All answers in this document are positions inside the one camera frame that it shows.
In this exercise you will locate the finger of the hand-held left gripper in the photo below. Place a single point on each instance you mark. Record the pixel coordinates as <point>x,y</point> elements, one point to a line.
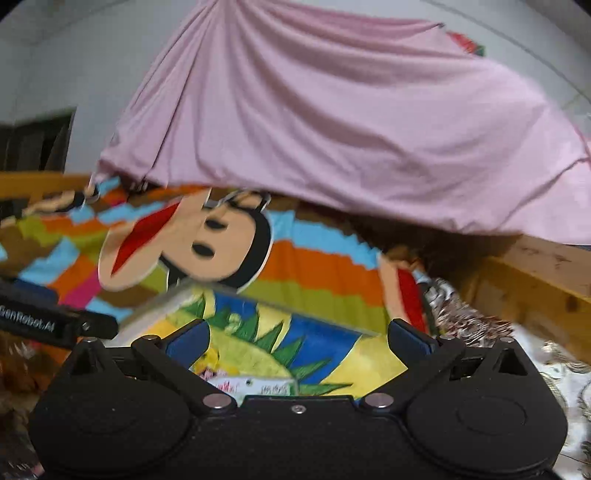
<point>23,290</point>
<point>98,328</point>

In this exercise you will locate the floral pillow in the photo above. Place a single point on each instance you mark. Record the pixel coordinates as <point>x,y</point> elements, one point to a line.
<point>568,369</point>

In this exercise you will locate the pink bed sheet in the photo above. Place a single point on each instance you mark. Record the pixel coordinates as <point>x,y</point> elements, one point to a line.
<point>332,129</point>

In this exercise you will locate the red green wall poster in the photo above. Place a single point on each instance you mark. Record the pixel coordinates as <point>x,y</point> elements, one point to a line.
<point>466,44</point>

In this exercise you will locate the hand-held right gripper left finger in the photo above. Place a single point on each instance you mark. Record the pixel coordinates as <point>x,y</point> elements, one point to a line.
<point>190,342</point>

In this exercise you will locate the dark window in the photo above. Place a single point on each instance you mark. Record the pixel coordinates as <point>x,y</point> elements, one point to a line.
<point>37,138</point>

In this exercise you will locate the brown cartoon printed blanket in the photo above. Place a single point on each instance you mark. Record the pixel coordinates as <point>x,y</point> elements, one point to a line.
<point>314,267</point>

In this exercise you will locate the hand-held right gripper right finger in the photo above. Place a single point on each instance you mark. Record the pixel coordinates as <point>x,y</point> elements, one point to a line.
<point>401,341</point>

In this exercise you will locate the metal tray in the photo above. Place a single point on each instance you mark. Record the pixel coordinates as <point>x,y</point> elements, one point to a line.
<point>152,318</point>

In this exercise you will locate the wooden bed headboard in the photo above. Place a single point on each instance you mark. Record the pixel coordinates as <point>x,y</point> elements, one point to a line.
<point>535,281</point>

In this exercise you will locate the wooden bed side rail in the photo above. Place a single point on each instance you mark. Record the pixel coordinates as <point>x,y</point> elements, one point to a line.
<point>41,184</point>

